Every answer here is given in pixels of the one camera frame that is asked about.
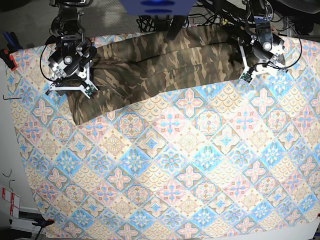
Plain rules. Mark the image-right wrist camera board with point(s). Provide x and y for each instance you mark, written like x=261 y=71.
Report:
x=247 y=77

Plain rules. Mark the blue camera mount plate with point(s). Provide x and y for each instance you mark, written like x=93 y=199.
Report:
x=158 y=7

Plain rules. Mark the blue red clamp upper left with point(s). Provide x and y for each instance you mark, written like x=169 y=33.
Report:
x=13 y=45

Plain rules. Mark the camouflage T-shirt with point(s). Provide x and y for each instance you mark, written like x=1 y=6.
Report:
x=139 y=68

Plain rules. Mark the white power strip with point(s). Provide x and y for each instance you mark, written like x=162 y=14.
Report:
x=192 y=25

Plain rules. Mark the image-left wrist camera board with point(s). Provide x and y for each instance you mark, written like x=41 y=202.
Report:
x=89 y=90

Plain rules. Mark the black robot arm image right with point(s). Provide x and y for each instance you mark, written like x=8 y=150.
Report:
x=251 y=22

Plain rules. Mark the black camera support post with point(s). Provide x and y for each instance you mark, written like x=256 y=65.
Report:
x=175 y=26

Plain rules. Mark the black hex key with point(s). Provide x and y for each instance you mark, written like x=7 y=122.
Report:
x=11 y=98

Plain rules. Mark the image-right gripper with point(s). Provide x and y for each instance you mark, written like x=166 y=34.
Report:
x=256 y=60

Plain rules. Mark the red white label card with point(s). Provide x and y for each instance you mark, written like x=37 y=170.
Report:
x=10 y=203

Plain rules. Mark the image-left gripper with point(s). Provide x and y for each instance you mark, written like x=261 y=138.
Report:
x=79 y=79

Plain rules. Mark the blue clamp lower left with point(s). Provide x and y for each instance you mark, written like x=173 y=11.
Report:
x=42 y=222

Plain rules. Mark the patterned tile tablecloth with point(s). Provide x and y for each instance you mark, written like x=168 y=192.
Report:
x=217 y=160

